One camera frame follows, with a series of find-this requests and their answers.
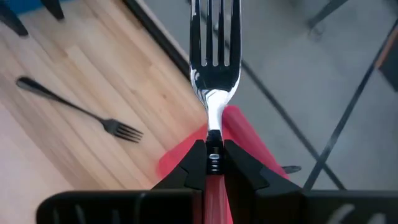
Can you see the red plastic bin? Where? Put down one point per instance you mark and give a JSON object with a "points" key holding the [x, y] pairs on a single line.
{"points": [[248, 140]]}

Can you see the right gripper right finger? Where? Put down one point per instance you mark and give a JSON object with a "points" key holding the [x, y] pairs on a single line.
{"points": [[280, 205]]}

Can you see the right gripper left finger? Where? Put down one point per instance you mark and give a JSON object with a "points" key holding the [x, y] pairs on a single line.
{"points": [[174, 202]]}

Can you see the black metal fork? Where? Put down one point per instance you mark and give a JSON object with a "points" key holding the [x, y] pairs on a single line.
{"points": [[112, 124]]}

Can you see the blue plastic bin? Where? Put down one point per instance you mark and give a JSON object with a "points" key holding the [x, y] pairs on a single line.
{"points": [[26, 4]]}

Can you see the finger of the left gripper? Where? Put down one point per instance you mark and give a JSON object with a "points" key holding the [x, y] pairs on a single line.
{"points": [[53, 7], [12, 20]]}

